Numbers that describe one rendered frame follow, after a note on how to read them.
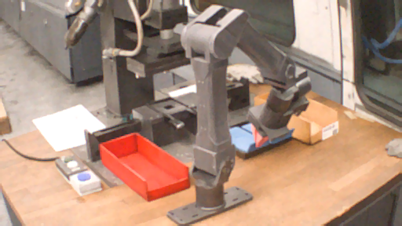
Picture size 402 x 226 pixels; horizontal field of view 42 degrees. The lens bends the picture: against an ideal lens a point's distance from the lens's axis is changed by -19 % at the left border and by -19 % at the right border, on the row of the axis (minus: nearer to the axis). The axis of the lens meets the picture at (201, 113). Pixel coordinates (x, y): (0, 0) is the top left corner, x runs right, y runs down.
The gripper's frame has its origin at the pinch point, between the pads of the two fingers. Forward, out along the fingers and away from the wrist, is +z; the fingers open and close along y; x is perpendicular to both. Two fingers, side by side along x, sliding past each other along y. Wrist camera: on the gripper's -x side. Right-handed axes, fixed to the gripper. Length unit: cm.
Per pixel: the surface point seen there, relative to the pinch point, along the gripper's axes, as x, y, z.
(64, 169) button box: 47, 17, 12
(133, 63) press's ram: 19.1, 33.7, -2.7
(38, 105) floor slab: -32, 230, 240
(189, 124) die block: 4.9, 20.4, 13.2
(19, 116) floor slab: -9, 222, 235
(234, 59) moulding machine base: -55, 67, 49
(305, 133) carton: -14.2, -3.0, -1.3
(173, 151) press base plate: 14.5, 13.3, 12.2
